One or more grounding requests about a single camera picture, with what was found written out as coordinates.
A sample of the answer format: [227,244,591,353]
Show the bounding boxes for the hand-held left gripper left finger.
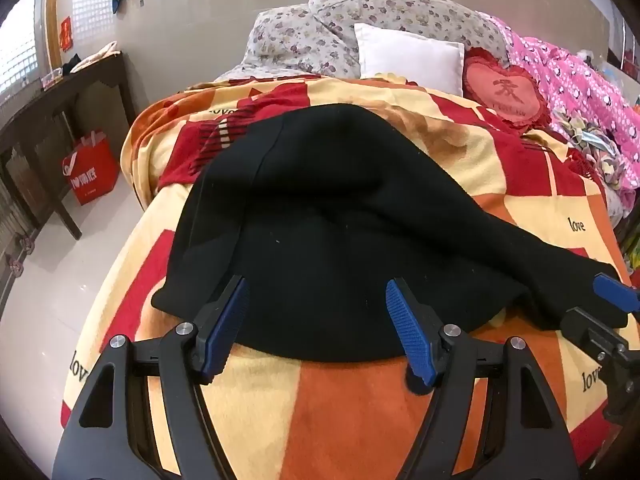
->
[51,275,251,480]

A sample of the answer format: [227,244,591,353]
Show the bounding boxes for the white pillow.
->
[354,23,466,97]

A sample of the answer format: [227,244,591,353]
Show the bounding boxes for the pink printed blanket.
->
[492,15,640,211]

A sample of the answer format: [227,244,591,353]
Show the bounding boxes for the red heart cushion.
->
[462,47,551,136]

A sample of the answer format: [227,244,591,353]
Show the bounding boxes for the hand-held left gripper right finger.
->
[386,277,583,480]

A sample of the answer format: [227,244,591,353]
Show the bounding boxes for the floral grey pillows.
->
[215,0,511,83]

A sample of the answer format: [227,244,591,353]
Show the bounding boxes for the red shopping bag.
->
[62,130,121,206]

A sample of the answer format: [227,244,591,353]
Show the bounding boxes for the dark wooden table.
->
[0,51,137,241]

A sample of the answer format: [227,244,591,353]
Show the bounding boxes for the red and yellow printed blanket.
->
[60,74,640,480]

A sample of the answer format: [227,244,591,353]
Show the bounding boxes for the black pants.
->
[151,104,632,363]

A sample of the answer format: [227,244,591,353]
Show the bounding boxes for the beige cloth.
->
[75,41,120,72]

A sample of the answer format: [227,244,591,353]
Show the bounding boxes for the multicoloured patterned cloth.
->
[555,115,628,192]

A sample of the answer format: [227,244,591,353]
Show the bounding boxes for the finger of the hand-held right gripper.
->
[560,306,640,423]
[593,272,640,313]

